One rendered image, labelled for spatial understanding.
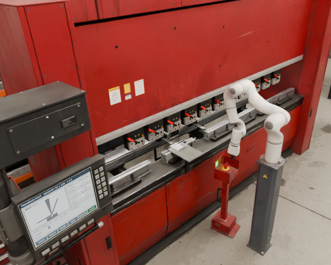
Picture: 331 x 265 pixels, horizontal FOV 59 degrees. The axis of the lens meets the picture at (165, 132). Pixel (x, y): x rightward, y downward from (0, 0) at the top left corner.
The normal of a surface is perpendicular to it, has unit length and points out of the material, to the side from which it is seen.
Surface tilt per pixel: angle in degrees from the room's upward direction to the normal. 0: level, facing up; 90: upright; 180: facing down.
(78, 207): 90
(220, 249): 0
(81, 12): 90
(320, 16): 90
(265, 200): 90
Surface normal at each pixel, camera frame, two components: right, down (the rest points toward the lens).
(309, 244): -0.05, -0.87
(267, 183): -0.71, 0.37
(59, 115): 0.72, 0.30
